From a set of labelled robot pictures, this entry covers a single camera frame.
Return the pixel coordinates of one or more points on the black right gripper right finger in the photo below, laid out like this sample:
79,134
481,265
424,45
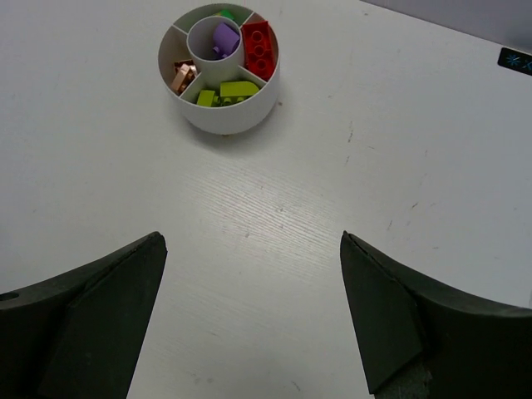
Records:
421,338

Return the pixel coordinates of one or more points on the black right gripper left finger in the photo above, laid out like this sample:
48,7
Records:
79,334

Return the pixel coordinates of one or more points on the small lime lego brick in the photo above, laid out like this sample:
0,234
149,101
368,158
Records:
208,98

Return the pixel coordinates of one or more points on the orange lego plate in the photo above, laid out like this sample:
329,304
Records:
185,72

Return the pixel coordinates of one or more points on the lime green arch lego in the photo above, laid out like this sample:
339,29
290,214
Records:
233,92

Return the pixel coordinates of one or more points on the lilac curved printed lego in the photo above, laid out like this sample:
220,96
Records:
226,40

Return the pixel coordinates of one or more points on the red and lilac lego piece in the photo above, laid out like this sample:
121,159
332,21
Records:
258,49

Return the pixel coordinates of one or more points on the green square lego brick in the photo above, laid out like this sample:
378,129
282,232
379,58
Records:
227,14

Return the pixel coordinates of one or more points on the dark corner label sticker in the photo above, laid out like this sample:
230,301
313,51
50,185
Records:
516,61

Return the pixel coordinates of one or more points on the white round divided container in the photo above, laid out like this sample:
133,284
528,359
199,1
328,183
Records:
191,37

